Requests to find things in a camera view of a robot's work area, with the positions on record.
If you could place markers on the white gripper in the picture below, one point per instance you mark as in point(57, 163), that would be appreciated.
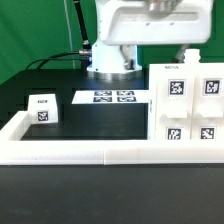
point(154, 22)

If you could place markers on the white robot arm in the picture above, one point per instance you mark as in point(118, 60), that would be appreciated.
point(114, 62)

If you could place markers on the white cabinet door panel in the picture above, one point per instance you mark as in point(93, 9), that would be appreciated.
point(208, 108)

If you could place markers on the white tag base sheet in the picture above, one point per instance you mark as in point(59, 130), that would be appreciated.
point(111, 96)

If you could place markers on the white cabinet top with knob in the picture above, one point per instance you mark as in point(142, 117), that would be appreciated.
point(43, 109)

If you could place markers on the white cabinet body box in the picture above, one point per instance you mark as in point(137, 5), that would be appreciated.
point(191, 66)

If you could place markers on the green backdrop curtain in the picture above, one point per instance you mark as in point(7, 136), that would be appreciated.
point(37, 29)

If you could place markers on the white U-shaped obstacle wall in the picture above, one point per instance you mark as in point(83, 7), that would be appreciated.
point(15, 151)

